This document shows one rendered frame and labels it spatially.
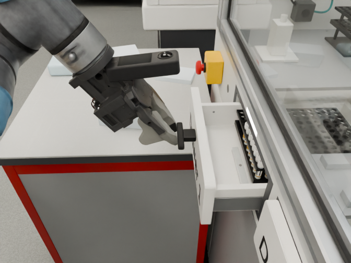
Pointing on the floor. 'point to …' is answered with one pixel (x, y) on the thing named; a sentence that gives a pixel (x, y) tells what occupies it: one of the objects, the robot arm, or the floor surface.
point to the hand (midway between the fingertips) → (175, 131)
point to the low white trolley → (106, 176)
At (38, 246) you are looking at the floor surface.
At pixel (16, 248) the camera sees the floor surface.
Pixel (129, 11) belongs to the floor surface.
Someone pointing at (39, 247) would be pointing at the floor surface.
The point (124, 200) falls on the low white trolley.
